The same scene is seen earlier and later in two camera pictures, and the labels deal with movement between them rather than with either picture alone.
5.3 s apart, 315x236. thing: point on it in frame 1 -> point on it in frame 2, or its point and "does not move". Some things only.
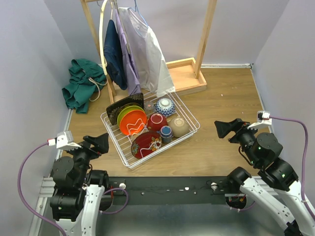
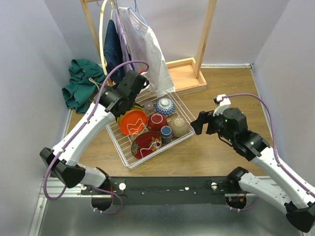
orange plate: [133, 122] does not move
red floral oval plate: [145, 143] does not move
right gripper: [223, 128] -> [204, 117]
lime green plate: [126, 109] does not move
